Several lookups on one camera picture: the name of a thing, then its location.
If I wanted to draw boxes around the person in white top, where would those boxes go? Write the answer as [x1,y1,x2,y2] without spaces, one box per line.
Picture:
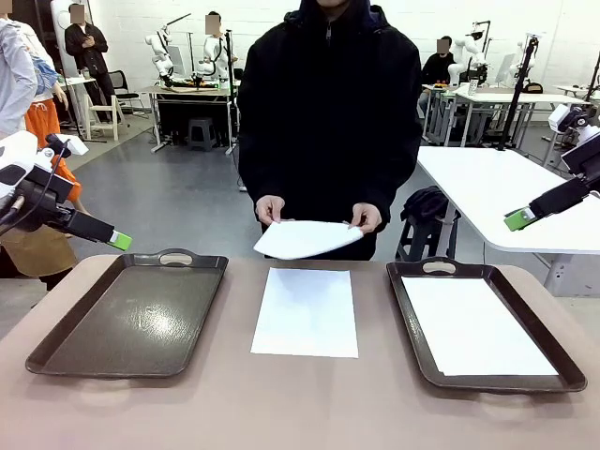
[203,12,224,38]

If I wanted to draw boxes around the white A4 paper sheets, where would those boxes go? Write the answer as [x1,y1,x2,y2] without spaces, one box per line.
[250,267,360,359]
[253,219,366,261]
[400,276,560,377]

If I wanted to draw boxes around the background table with black panel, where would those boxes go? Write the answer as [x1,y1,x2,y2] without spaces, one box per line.
[140,83,241,156]

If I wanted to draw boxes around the black stool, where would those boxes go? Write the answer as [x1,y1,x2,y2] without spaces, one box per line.
[396,213,463,263]

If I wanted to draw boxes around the person's right hand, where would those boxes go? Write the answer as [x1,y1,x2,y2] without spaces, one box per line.
[255,195,287,226]

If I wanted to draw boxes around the white table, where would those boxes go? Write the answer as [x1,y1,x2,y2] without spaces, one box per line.
[415,145,600,297]

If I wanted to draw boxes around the seated man in black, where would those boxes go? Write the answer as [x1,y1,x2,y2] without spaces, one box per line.
[418,37,458,116]

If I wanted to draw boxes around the person's right forearm black sleeve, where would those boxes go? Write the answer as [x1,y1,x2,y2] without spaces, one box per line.
[237,140,287,207]

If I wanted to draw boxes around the black backpack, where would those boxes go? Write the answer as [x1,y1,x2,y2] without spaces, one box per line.
[400,186,451,221]

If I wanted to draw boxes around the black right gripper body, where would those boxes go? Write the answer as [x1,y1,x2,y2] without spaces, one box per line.
[561,135,600,207]

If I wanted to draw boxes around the black camera pole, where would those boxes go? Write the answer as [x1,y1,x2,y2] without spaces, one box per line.
[497,35,540,152]

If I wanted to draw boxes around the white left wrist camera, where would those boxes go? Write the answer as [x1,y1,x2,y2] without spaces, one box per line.
[35,132,90,159]

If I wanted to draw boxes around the person in black jacket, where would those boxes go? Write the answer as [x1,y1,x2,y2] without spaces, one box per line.
[236,0,423,263]

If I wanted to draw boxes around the standing man in black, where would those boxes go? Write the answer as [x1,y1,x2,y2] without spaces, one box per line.
[64,3,118,127]

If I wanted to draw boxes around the black office chair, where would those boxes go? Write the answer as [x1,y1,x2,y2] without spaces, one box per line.
[110,69,142,113]

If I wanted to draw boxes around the grey plastic stool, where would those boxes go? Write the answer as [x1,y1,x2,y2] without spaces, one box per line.
[187,116,218,152]

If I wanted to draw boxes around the person's left hand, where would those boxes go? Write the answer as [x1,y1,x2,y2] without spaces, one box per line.
[349,202,383,234]

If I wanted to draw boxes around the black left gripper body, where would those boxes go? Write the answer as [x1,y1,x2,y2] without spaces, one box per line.
[0,168,79,234]

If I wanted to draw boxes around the brown plastic serving tray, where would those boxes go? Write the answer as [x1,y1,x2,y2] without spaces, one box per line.
[385,256,588,394]
[25,247,230,380]

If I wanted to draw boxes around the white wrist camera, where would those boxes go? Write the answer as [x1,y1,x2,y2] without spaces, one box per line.
[35,132,90,159]
[547,103,600,142]

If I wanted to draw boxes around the person's left forearm black sleeve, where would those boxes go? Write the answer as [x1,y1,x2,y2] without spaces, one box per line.
[360,140,423,221]

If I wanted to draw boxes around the white wooden chair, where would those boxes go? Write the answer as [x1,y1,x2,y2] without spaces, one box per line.
[85,96,126,142]

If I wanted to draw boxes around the long white background desk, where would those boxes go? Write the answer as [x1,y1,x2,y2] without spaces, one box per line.
[421,82,592,147]

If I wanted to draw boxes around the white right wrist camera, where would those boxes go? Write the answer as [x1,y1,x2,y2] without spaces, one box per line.
[547,103,600,142]

